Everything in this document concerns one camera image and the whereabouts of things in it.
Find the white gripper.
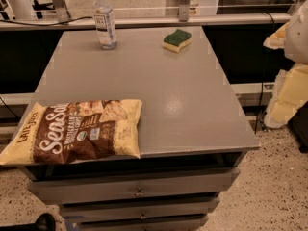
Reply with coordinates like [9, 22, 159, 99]
[263, 0, 308, 128]

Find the clear plastic water bottle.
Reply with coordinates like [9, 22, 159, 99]
[93, 0, 117, 50]

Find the brown yellow chip bag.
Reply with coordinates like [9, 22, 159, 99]
[0, 99, 141, 166]

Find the green yellow sponge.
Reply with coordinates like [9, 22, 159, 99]
[163, 29, 192, 53]

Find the grey drawer cabinet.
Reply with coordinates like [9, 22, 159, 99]
[25, 27, 259, 231]

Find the top drawer knob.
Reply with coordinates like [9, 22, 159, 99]
[135, 188, 144, 198]

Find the drawer knob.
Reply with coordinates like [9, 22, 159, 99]
[140, 212, 147, 220]
[135, 188, 144, 198]

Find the white pipe top left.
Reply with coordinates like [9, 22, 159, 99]
[7, 0, 37, 20]

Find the black round object bottom left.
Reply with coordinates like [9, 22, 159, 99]
[0, 213, 56, 231]

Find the metal bracket post centre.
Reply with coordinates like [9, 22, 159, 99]
[179, 0, 190, 22]

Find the metal bracket post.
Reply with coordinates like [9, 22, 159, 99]
[52, 0, 70, 22]
[179, 0, 190, 22]

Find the metal bracket post left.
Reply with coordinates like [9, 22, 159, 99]
[52, 0, 70, 22]

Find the black cable on rail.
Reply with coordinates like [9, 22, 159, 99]
[0, 15, 94, 27]

